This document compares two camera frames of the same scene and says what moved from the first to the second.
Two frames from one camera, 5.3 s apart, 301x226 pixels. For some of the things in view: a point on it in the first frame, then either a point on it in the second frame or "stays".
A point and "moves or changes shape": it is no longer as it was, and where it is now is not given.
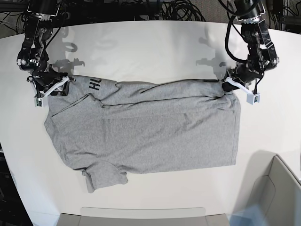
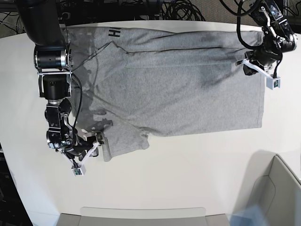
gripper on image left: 45,81 -> 82,148
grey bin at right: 269,183 stays
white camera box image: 253,99 -> 273,83
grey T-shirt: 108,128 moves or changes shape
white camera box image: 38,102 -> 80,171
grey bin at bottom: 142,216 stays
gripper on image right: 243,76 -> 259,60
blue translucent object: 254,216 stays
